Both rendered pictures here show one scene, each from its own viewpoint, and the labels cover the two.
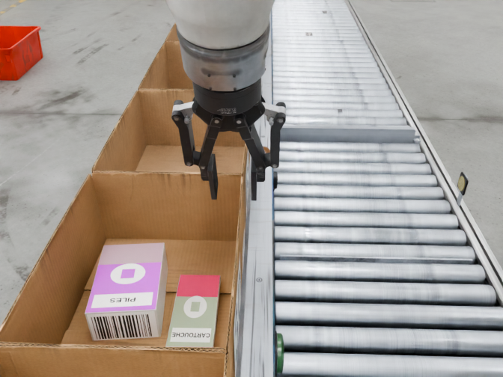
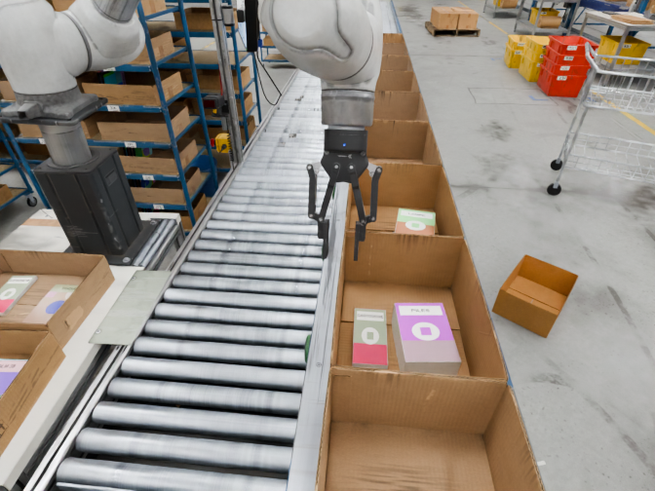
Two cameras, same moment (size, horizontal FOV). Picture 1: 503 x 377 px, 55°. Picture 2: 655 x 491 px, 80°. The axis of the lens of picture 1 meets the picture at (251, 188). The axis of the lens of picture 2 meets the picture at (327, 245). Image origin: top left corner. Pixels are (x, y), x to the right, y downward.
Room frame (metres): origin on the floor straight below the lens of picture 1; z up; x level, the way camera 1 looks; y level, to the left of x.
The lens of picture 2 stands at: (1.15, 0.04, 1.60)
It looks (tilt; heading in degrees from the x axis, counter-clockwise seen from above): 38 degrees down; 184
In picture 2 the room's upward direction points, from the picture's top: straight up
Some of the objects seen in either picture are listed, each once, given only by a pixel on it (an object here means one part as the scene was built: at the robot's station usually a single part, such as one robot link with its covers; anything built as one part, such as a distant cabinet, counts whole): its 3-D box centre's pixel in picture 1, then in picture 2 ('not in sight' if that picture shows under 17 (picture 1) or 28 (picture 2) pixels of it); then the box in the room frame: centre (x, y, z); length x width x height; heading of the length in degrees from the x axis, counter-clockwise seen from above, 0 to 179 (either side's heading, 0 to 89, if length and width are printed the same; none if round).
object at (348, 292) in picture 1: (382, 293); (187, 450); (0.76, -0.30, 0.72); 0.52 x 0.05 x 0.05; 88
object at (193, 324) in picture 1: (195, 311); (369, 336); (0.56, 0.10, 0.89); 0.16 x 0.07 x 0.02; 179
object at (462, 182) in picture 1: (459, 192); not in sight; (1.08, -0.57, 0.78); 0.05 x 0.01 x 0.11; 178
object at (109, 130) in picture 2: not in sight; (145, 122); (-1.02, -1.16, 0.79); 0.40 x 0.30 x 0.10; 89
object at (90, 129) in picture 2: not in sight; (68, 119); (-1.03, -1.63, 0.79); 0.40 x 0.30 x 0.10; 89
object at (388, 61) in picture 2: not in sight; (385, 77); (-1.39, 0.23, 0.96); 0.39 x 0.29 x 0.17; 178
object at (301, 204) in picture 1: (360, 207); not in sight; (1.09, -0.31, 0.72); 0.52 x 0.05 x 0.05; 88
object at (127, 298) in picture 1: (130, 289); (422, 340); (0.59, 0.21, 0.92); 0.16 x 0.11 x 0.07; 4
